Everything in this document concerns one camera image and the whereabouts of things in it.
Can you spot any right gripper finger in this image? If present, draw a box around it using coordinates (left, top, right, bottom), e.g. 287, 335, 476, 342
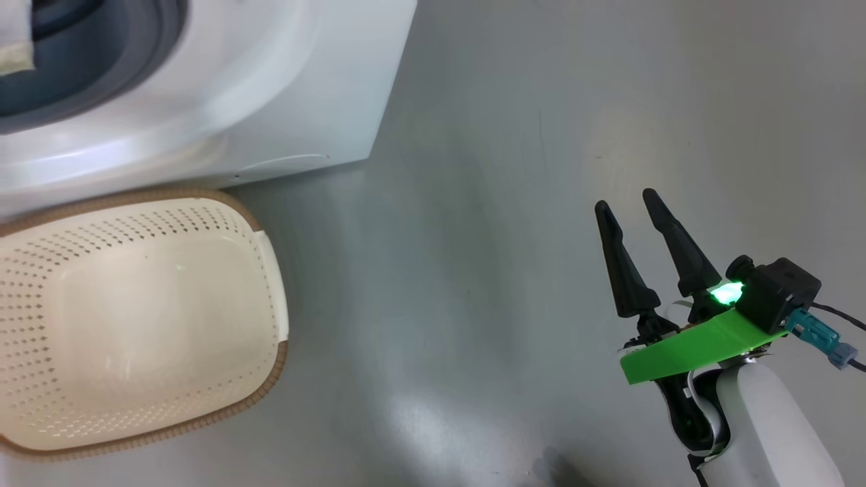
641, 187, 724, 320
594, 200, 670, 333

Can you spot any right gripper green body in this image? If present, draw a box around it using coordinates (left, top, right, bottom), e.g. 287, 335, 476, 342
619, 282, 790, 454

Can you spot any cream white garment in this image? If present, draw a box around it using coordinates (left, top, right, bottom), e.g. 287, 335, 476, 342
0, 0, 37, 76

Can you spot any white front-load washing machine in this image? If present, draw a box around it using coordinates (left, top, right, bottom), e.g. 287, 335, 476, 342
0, 0, 419, 218

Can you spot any grey rubber door gasket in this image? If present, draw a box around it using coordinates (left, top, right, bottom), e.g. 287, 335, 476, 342
0, 0, 189, 135

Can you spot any round white filter cover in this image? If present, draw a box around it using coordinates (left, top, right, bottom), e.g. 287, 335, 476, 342
236, 154, 333, 179

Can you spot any cream perforated laundry basket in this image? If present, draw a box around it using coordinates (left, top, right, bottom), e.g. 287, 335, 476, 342
0, 187, 291, 463

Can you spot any teal right camera connector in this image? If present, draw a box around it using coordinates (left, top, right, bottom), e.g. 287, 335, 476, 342
784, 307, 859, 370

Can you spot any thin black camera cable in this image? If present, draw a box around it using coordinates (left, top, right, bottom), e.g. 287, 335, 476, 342
808, 302, 866, 373

